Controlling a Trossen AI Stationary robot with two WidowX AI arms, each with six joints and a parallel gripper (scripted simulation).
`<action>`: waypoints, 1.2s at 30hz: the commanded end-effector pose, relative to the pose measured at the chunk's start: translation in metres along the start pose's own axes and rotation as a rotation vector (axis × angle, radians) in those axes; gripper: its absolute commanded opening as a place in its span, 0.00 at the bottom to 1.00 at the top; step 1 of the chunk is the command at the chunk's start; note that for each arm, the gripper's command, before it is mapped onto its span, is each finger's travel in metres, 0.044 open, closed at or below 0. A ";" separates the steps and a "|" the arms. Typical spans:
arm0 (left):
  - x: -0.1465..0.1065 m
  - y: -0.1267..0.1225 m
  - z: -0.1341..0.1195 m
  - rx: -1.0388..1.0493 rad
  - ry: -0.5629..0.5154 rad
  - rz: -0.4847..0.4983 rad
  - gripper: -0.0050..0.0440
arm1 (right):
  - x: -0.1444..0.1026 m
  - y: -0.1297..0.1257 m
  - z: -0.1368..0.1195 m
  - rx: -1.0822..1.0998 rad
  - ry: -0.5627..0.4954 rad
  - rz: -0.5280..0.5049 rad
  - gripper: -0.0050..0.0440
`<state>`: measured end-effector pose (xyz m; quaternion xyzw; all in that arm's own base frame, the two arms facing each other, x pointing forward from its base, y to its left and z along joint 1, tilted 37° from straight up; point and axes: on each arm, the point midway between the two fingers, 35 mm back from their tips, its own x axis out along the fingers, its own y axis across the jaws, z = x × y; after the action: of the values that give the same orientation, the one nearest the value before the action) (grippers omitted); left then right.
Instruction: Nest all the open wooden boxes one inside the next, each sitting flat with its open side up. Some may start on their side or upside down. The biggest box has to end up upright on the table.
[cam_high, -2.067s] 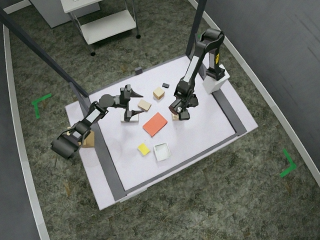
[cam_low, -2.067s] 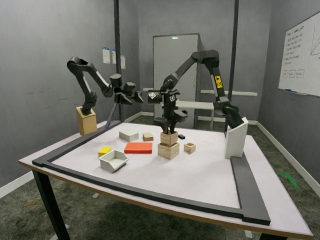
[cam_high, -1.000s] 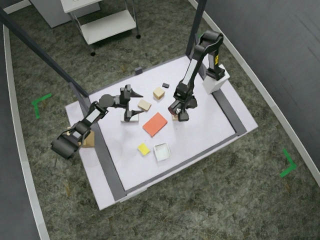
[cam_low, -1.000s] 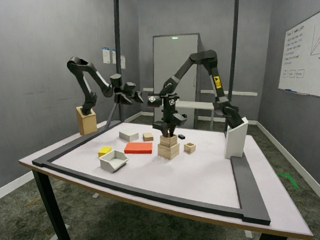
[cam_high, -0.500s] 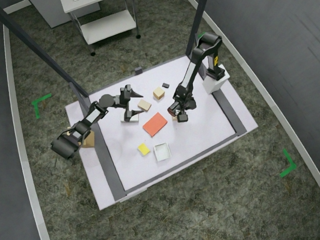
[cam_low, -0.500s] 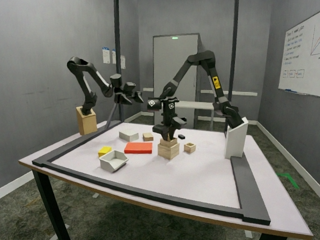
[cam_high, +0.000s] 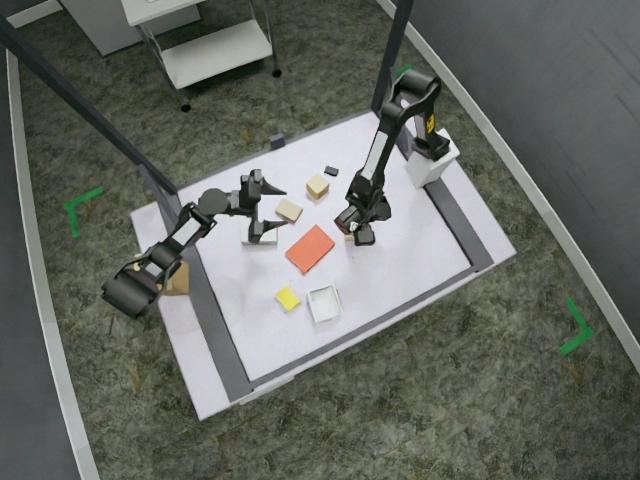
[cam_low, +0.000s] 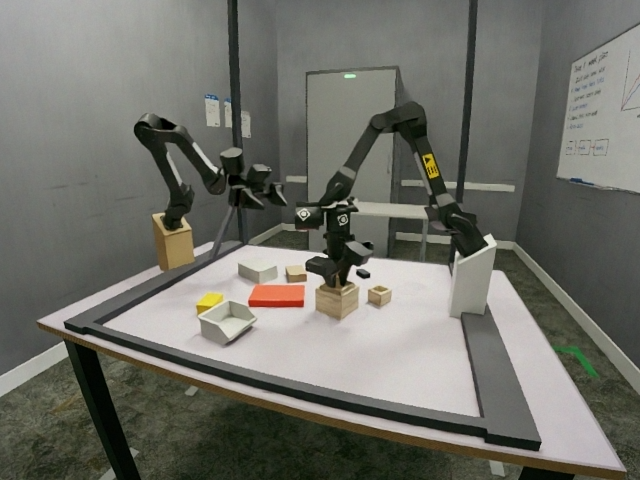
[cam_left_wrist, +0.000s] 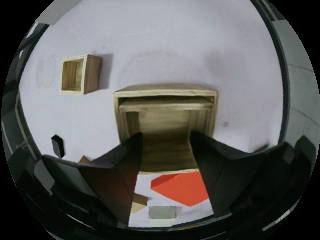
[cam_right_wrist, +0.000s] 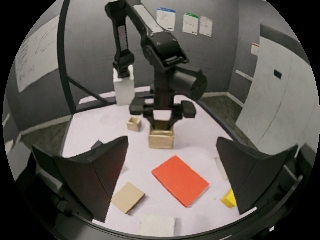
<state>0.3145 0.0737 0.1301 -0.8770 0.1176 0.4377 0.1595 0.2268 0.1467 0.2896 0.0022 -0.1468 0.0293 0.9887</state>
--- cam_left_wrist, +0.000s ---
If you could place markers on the red flat rectangular slab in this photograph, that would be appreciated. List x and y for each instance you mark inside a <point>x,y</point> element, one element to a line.
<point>185,188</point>

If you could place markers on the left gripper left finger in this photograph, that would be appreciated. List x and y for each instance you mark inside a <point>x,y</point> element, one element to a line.
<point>109,179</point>

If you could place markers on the small black block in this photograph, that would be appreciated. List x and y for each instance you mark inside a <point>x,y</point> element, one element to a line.
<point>58,147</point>

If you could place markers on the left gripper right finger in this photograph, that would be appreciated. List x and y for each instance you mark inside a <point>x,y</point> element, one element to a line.
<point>227,172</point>

